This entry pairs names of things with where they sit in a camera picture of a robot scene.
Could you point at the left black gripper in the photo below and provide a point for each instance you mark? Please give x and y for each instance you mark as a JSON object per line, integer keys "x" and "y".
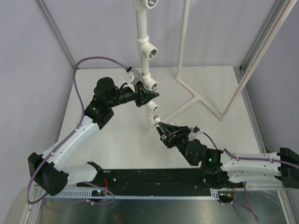
{"x": 142, "y": 98}

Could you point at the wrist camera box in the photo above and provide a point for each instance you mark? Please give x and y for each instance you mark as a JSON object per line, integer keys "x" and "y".
{"x": 132, "y": 76}
{"x": 195, "y": 131}

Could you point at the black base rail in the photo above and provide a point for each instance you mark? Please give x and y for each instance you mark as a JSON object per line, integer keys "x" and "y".
{"x": 163, "y": 182}

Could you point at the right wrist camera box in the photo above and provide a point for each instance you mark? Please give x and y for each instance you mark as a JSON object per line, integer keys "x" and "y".
{"x": 195, "y": 131}

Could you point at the white PVC pipe frame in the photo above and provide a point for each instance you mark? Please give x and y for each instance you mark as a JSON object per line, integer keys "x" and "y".
{"x": 208, "y": 32}

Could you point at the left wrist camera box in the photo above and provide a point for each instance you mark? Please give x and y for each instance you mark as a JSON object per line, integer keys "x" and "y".
{"x": 132, "y": 76}

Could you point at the aluminium table frame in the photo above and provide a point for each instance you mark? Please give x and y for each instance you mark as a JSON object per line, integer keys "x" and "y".
{"x": 255, "y": 203}

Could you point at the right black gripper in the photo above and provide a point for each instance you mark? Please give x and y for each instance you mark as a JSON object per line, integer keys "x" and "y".
{"x": 174, "y": 133}

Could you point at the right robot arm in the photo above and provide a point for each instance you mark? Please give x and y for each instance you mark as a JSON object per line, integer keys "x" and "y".
{"x": 225, "y": 166}

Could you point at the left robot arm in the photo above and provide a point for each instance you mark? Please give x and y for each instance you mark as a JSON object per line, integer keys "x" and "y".
{"x": 48, "y": 169}

